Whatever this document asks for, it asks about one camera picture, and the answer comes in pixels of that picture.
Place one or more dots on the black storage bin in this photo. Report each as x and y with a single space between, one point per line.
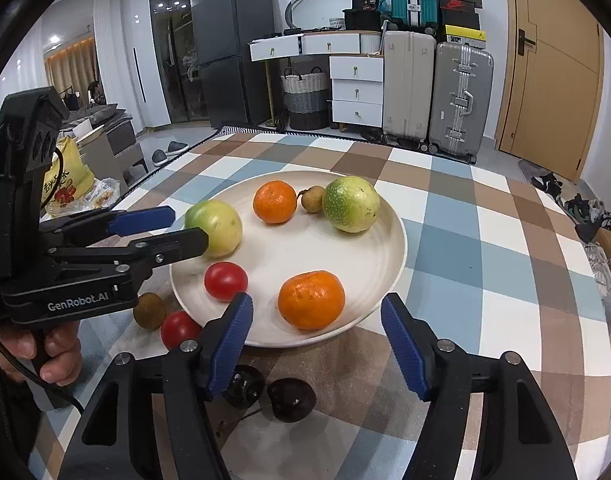
363 20

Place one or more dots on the white desk with drawers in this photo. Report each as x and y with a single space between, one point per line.
355 85

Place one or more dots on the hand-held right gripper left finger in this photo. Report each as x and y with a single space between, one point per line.
230 345

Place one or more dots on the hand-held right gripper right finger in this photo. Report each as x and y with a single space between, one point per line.
405 345

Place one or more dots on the yellow printed bag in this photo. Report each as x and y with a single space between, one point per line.
67 180

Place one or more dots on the brown longan with stem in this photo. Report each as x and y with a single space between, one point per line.
313 200

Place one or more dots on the clear plastic bag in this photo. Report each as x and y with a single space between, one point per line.
104 192

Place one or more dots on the glass door wardrobe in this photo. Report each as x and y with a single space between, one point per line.
170 45

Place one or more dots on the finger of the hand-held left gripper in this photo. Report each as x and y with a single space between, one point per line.
185 242
140 219

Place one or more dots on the yellow black box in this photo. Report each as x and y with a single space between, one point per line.
465 36

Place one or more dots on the dark grey fridge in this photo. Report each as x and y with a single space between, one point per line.
230 35

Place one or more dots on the red cherry tomato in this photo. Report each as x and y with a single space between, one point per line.
226 281
179 329

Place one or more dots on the grey white woven basket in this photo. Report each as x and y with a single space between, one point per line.
305 95

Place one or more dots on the grey slipper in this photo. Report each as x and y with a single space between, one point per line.
176 148
160 157

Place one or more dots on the beige suitcase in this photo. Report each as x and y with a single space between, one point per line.
408 85

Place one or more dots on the plain black shoe box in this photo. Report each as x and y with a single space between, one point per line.
460 19

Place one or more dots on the wooden door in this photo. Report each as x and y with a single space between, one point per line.
555 60

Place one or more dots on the pile of floor shoes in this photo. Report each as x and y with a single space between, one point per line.
585 215

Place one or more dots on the white ribbed bowl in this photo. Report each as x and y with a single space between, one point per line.
338 23

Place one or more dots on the smooth brown longan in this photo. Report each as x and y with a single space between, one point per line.
149 311

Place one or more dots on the beige curtain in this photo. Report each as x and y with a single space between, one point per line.
70 70

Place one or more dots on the orange mandarin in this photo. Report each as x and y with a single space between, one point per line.
311 300
275 202

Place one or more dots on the dark red cherry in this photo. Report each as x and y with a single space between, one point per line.
291 399
248 385

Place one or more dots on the silver suitcase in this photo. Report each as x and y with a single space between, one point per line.
460 100

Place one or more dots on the person's left hand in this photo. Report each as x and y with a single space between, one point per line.
60 355

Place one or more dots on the cream round plate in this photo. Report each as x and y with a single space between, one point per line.
285 250

